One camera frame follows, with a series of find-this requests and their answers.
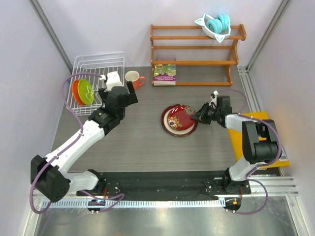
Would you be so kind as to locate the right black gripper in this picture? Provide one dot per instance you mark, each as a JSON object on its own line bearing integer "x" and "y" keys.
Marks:
{"x": 202, "y": 112}

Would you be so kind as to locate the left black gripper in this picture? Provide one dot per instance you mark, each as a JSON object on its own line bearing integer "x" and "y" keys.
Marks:
{"x": 131, "y": 98}

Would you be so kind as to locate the red floral small plate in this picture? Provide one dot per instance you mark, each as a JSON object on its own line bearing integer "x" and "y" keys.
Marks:
{"x": 179, "y": 117}

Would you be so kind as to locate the large red cream plate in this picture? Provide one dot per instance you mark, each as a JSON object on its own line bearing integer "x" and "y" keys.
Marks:
{"x": 169, "y": 130}

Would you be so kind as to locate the green plate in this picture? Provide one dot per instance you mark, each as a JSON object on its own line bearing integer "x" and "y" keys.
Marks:
{"x": 86, "y": 92}

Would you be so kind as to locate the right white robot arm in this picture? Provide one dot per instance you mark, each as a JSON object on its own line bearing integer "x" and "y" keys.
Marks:
{"x": 261, "y": 144}

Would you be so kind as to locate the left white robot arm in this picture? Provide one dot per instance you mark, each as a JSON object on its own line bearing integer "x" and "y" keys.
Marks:
{"x": 50, "y": 175}

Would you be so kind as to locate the wooden shelf rack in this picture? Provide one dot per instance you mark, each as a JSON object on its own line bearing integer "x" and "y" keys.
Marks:
{"x": 232, "y": 58}

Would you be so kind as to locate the orange mug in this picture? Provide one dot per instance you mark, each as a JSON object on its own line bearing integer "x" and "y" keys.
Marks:
{"x": 135, "y": 78}

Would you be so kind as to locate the colourful book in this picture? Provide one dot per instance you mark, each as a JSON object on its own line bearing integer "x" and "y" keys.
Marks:
{"x": 164, "y": 75}

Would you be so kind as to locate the orange plate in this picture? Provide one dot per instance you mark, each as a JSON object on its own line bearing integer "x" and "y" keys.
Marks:
{"x": 75, "y": 93}

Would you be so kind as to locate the teal headphones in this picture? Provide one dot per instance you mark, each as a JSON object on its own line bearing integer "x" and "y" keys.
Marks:
{"x": 219, "y": 24}

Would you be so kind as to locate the white cat ear bowl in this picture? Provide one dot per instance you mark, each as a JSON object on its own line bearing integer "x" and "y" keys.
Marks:
{"x": 218, "y": 37}

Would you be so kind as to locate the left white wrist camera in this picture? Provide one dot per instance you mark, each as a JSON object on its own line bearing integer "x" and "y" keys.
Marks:
{"x": 111, "y": 80}

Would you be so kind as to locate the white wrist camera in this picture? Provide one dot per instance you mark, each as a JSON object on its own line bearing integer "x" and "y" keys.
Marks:
{"x": 213, "y": 101}
{"x": 111, "y": 80}

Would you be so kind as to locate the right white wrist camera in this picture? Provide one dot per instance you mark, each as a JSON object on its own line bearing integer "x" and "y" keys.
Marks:
{"x": 213, "y": 101}

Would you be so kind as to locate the white wire dish rack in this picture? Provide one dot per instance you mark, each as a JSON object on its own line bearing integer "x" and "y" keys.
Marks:
{"x": 84, "y": 67}

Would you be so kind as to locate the perforated metal rail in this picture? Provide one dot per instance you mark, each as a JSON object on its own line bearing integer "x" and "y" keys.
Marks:
{"x": 93, "y": 203}

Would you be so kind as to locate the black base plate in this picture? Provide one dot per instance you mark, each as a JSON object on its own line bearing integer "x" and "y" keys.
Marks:
{"x": 170, "y": 186}

